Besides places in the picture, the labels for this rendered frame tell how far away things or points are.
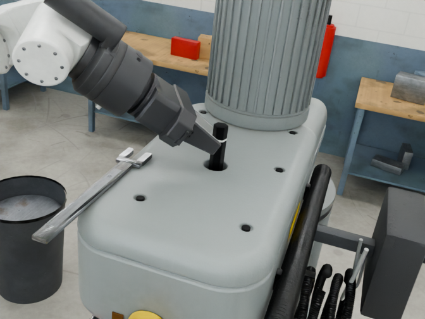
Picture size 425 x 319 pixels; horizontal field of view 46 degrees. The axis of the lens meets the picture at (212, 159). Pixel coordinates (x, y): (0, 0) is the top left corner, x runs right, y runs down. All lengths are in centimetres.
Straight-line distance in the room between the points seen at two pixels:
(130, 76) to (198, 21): 460
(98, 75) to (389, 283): 70
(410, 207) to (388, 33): 390
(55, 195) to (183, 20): 269
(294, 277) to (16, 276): 254
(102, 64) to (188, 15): 464
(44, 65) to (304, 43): 43
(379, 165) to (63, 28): 424
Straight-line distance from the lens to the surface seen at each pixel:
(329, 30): 482
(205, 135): 70
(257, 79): 86
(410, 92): 452
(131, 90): 65
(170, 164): 75
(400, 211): 109
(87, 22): 63
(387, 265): 105
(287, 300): 67
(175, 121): 66
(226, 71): 89
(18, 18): 72
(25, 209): 316
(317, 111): 141
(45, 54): 62
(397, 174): 472
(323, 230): 112
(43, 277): 316
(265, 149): 83
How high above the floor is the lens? 225
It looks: 28 degrees down
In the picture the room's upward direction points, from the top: 7 degrees clockwise
